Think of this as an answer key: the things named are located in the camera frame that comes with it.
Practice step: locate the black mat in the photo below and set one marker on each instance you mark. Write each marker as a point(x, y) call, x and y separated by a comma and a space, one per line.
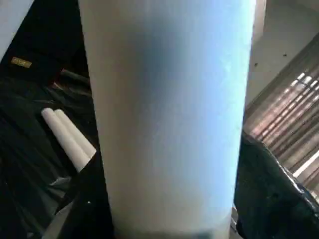
point(30, 164)

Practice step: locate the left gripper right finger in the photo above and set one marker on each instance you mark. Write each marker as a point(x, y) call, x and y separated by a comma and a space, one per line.
point(274, 199)

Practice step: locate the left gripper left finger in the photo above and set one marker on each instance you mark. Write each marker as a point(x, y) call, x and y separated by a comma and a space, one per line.
point(84, 204)

